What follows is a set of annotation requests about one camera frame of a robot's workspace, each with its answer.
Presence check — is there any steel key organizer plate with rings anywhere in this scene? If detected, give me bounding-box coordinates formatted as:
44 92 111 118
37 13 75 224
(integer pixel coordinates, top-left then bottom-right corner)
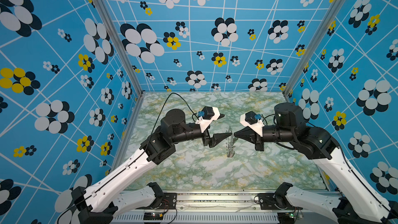
226 126 237 158

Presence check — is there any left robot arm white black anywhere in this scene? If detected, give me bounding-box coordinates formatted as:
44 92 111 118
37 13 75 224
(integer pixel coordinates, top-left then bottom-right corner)
56 106 232 224

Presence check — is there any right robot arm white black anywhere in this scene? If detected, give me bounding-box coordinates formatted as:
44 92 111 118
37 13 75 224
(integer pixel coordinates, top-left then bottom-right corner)
234 103 398 224

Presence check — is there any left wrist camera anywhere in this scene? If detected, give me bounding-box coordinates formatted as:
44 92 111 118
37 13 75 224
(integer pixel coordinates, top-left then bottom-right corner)
195 106 221 133

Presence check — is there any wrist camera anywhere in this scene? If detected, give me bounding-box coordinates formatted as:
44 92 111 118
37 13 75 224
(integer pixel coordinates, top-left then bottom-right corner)
195 106 221 133
239 111 265 137

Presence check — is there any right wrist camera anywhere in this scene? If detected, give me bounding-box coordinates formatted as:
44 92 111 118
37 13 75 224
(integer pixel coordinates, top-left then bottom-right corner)
239 111 265 137

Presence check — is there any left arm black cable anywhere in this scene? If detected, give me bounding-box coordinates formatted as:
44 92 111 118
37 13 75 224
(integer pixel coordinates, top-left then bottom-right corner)
144 92 200 144

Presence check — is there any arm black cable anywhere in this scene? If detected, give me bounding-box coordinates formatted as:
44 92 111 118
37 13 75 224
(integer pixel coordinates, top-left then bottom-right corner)
144 92 200 144
310 124 392 215

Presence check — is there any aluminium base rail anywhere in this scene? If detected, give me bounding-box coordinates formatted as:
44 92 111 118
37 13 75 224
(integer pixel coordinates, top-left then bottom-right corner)
113 190 331 224

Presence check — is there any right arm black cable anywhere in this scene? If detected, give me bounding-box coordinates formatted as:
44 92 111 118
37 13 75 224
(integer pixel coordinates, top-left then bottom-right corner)
310 124 392 215

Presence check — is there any aluminium frame post left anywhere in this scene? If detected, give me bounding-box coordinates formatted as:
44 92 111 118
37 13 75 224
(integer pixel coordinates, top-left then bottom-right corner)
94 0 143 98

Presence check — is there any aluminium frame post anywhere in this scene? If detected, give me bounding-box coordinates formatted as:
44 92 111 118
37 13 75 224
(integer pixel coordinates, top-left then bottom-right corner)
283 0 346 101
94 0 143 98

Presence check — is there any aluminium frame post right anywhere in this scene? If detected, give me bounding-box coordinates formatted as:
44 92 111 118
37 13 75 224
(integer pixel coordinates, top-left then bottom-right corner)
283 0 346 101

